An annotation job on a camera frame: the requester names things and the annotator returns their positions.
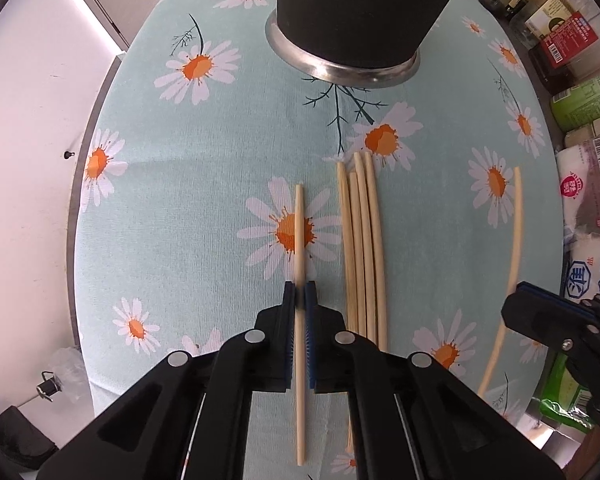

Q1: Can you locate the clear plastic bag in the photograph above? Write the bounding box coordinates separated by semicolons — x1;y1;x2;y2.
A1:
42;347;91;406

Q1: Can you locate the metal clip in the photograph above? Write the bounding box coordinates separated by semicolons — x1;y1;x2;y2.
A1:
36;370;65;402

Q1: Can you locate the wooden chopstick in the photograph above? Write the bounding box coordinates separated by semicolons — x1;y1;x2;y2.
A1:
292;183;309;465
336;161;359;456
364;151;390;353
349;171;368;338
477;166;525;397
354;151;380;348

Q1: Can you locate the grey door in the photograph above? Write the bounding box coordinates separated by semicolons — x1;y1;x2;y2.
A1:
72;0;193;56

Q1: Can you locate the oil bottle green label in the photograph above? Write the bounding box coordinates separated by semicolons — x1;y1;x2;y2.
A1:
550;67;600;132

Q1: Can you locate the floral daisy tablecloth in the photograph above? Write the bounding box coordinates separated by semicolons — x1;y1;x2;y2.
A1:
67;0;566;480

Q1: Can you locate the green sugar bag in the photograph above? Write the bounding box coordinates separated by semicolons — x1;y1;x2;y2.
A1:
529;354;600;432

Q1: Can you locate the black utensil holder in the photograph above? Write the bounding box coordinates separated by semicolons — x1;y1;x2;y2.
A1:
265;0;473;90

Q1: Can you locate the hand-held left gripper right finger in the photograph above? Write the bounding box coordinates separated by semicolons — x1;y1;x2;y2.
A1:
304;281;566;480

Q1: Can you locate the blue white salt bag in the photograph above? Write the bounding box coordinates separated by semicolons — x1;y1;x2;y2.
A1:
561;230;600;322

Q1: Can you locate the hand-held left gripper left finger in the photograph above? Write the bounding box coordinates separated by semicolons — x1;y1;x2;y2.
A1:
37;281;297;480

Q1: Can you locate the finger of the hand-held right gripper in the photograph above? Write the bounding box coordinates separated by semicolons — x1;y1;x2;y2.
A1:
515;282;600;314
501;292;599;355

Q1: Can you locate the white packet red print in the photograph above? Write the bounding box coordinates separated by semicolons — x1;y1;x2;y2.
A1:
555;135;600;233

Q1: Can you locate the black pouch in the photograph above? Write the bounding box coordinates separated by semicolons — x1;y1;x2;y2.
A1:
0;405;60;472

